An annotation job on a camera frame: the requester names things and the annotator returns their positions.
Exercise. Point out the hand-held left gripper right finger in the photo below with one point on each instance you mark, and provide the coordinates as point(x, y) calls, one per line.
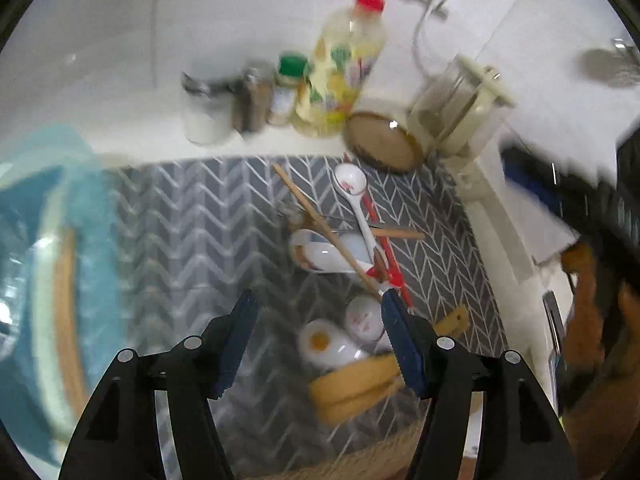
point(402, 345)

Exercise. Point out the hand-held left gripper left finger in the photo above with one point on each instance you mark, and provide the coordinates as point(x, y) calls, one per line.
point(235, 350)

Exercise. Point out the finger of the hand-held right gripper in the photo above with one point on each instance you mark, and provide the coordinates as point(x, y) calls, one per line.
point(527, 175)

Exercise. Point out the white ceramic spoon red print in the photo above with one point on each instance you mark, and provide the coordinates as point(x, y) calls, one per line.
point(362, 317)

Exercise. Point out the wooden spatula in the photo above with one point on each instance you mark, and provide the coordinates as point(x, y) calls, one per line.
point(350, 385)

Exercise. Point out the white ceramic spoon yellow print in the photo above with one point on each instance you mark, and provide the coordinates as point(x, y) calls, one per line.
point(325, 345)

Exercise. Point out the red chopstick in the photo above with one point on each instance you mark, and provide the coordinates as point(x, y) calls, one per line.
point(387, 250)

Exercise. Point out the short wooden chopstick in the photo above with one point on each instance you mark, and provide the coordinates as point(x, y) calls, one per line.
point(400, 234)

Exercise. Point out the white translucent rice paddle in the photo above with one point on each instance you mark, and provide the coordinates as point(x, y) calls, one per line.
point(325, 255)

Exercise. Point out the metal fork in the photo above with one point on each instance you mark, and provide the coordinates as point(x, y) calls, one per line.
point(295, 217)

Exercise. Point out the transparent blue plastic container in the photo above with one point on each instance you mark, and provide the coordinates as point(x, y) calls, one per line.
point(95, 270)

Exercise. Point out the white ceramic soup spoon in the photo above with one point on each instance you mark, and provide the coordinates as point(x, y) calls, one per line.
point(350, 180)

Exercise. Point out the person's right hand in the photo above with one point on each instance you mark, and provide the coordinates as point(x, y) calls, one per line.
point(582, 320)

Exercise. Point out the small white plastic object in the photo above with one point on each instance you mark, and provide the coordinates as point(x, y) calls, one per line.
point(465, 180)

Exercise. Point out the grey herringbone mat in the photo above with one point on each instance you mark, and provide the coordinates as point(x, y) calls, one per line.
point(200, 240)

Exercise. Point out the metal ladle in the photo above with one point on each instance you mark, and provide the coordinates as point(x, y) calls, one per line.
point(607, 65)

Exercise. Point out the round wooden lid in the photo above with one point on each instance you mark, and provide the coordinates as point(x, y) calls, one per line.
point(380, 140)

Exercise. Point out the yellow dish soap pump bottle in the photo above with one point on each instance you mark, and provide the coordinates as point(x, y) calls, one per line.
point(340, 75)

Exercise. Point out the white seasoning jar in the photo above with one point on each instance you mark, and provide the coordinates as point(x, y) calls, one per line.
point(205, 115)

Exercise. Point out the green-lid spice jar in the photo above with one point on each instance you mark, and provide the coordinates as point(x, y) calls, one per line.
point(285, 100)

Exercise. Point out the glass teapot with cream frame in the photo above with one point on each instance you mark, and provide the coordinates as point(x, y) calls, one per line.
point(450, 115)

